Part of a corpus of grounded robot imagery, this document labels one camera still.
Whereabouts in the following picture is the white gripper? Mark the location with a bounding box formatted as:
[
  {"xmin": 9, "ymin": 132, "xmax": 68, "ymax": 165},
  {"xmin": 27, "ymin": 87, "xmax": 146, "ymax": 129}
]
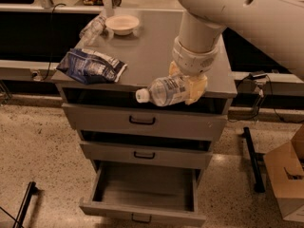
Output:
[{"xmin": 169, "ymin": 37, "xmax": 218, "ymax": 105}]

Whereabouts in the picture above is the clear plastic water bottle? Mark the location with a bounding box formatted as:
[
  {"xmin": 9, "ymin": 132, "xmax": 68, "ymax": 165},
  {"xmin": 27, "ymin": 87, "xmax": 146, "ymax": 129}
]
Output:
[{"xmin": 135, "ymin": 74, "xmax": 190, "ymax": 106}]

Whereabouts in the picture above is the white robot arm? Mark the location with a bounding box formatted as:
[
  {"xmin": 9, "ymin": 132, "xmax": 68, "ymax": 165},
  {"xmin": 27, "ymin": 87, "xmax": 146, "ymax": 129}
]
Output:
[{"xmin": 172, "ymin": 0, "xmax": 304, "ymax": 79}]

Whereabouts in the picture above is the grey top drawer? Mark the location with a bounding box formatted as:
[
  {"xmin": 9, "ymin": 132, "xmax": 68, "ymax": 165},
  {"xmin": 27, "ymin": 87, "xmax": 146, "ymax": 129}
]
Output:
[{"xmin": 63, "ymin": 104, "xmax": 226, "ymax": 142}]

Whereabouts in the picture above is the grey middle drawer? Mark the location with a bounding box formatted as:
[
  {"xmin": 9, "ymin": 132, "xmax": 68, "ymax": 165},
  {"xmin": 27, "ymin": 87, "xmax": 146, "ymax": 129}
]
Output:
[{"xmin": 80, "ymin": 141, "xmax": 212, "ymax": 169}]

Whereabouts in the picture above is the grey drawer cabinet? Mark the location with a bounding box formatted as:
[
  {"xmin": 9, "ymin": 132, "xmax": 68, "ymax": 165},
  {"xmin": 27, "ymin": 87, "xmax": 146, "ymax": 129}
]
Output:
[{"xmin": 50, "ymin": 9, "xmax": 238, "ymax": 173}]

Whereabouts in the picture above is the crumpled clear plastic bottle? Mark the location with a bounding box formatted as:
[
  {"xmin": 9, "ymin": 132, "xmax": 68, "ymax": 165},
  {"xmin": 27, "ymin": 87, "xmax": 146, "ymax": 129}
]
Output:
[{"xmin": 79, "ymin": 15, "xmax": 106, "ymax": 46}]

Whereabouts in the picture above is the grey open bottom drawer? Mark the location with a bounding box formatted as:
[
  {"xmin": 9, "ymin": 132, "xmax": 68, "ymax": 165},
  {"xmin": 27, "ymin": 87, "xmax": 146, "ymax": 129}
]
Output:
[{"xmin": 80, "ymin": 161, "xmax": 206, "ymax": 227}]

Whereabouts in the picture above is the white paper bowl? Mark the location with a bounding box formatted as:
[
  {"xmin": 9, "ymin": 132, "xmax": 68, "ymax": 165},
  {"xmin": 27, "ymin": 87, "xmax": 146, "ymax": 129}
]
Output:
[{"xmin": 105, "ymin": 14, "xmax": 140, "ymax": 36}]

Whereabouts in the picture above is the blue white snack bag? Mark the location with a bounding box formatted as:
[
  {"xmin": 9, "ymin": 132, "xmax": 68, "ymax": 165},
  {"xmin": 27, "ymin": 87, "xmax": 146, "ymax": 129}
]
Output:
[{"xmin": 56, "ymin": 48, "xmax": 127, "ymax": 85}]

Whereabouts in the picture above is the black bar right floor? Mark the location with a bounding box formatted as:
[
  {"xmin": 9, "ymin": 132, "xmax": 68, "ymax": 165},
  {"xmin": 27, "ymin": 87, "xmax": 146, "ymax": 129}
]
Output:
[{"xmin": 243, "ymin": 127, "xmax": 265, "ymax": 193}]

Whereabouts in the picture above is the black bar floor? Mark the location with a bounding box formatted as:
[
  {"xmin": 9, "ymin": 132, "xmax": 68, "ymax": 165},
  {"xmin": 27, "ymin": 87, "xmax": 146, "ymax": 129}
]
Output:
[
  {"xmin": 12, "ymin": 181, "xmax": 38, "ymax": 228},
  {"xmin": 243, "ymin": 127, "xmax": 265, "ymax": 193}
]

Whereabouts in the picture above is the brown cardboard box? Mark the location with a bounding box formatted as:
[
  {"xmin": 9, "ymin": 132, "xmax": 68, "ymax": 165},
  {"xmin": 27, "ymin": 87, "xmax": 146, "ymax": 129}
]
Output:
[{"xmin": 263, "ymin": 125, "xmax": 304, "ymax": 222}]

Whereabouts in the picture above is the black bar left floor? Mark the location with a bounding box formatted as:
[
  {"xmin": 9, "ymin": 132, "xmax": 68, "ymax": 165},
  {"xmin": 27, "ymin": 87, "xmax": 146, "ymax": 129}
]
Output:
[{"xmin": 12, "ymin": 181, "xmax": 38, "ymax": 228}]

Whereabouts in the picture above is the black power adapter with cables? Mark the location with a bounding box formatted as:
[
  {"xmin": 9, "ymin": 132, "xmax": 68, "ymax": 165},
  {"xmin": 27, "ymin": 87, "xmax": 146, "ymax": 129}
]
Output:
[{"xmin": 237, "ymin": 70, "xmax": 268, "ymax": 120}]

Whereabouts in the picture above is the black cable left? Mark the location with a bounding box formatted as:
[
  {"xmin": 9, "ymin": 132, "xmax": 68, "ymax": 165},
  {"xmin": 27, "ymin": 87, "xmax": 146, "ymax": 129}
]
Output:
[{"xmin": 41, "ymin": 3, "xmax": 67, "ymax": 82}]

